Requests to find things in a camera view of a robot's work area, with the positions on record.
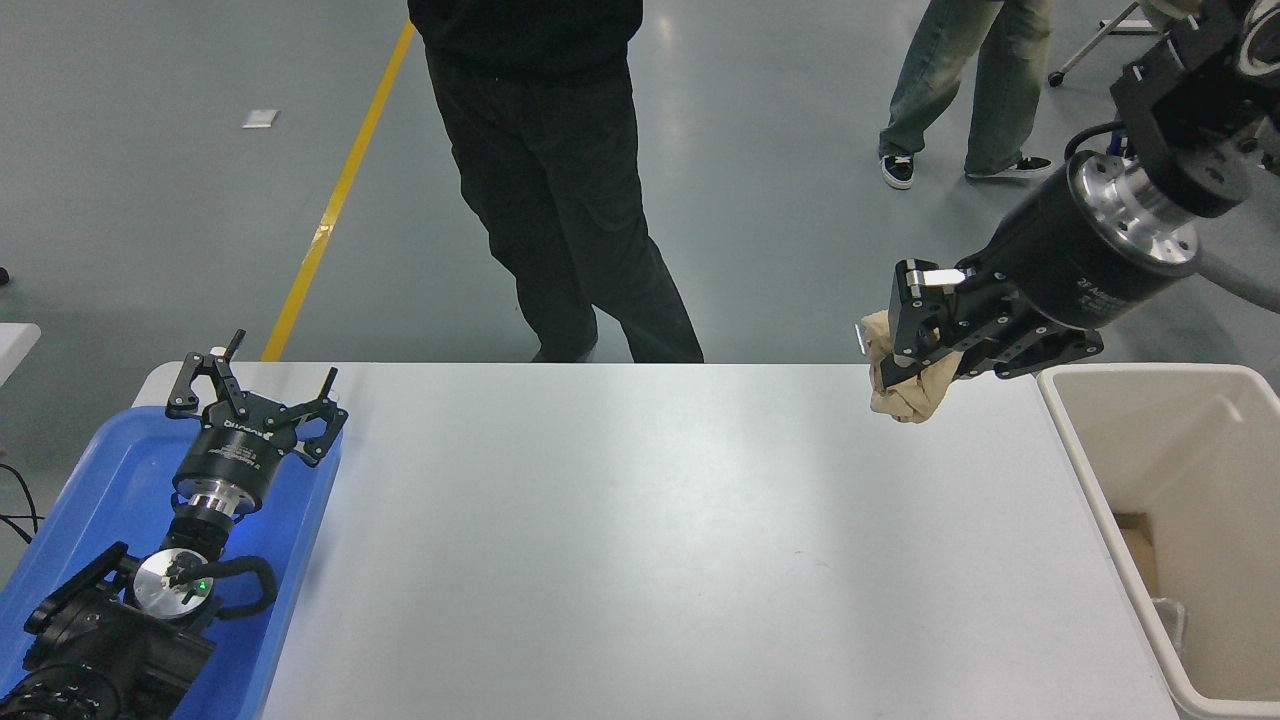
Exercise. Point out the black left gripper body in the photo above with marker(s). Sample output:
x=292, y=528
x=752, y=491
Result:
x=237, y=456

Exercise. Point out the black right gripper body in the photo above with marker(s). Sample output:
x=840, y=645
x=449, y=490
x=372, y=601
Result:
x=1060, y=270

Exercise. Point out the tan paper ball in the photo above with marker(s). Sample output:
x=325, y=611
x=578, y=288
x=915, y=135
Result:
x=905, y=395

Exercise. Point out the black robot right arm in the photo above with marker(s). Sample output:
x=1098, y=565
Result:
x=1190, y=110

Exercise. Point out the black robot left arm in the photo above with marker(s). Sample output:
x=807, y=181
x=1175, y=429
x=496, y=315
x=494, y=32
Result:
x=100, y=660

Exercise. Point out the blue plastic tray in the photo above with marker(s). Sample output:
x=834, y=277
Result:
x=100, y=470

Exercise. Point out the grey-seat office chair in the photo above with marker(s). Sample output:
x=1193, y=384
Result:
x=1250, y=278

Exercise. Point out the white side table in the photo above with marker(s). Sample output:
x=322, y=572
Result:
x=12, y=345

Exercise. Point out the brown cardboard piece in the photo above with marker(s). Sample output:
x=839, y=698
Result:
x=1138, y=555

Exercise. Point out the white-legged office chair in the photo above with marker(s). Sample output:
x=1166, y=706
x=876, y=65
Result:
x=1095, y=40

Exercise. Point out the person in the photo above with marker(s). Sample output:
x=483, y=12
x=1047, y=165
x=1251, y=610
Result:
x=560, y=170
x=940, y=70

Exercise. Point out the large pale bin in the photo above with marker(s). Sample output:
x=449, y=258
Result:
x=1200, y=560

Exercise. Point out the clear plastic scrap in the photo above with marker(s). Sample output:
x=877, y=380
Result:
x=1170, y=625

